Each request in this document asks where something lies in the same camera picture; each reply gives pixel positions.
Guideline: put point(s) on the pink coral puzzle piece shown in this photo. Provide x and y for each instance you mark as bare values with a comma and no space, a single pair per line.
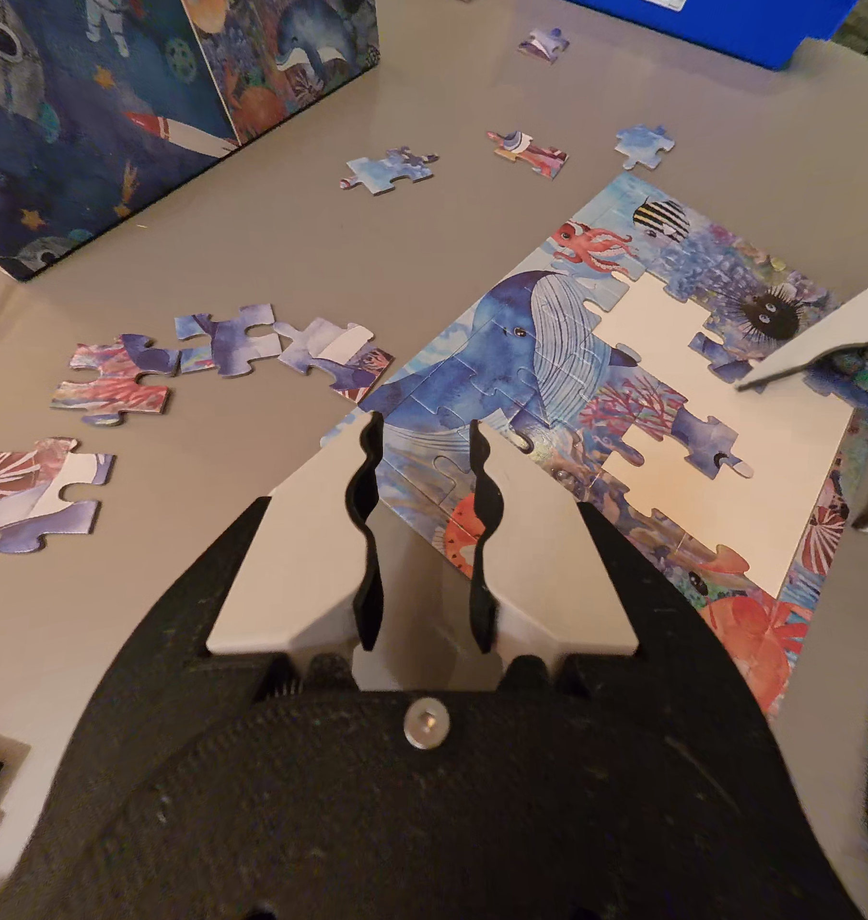
707,442

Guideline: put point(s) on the row of loose jigsaw pieces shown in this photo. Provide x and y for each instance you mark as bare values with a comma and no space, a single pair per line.
225,341

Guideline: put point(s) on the illustrated puzzle box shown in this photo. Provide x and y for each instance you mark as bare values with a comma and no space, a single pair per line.
81,144

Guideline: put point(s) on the sea animal jigsaw puzzle board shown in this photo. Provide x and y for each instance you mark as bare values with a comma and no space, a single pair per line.
505,338

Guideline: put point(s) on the light blue puzzle piece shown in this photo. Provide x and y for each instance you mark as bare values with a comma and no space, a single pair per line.
642,147

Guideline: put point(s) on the blue plastic bin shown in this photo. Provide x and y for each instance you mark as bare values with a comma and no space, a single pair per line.
728,25

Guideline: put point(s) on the purple white puzzle piece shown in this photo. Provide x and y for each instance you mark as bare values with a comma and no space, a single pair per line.
545,44

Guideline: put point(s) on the red coral puzzle piece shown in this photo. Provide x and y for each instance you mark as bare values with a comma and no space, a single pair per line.
531,154

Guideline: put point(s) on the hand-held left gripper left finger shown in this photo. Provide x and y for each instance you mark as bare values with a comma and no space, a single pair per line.
283,575

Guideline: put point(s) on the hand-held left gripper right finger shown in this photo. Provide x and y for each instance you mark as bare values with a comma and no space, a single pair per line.
563,575

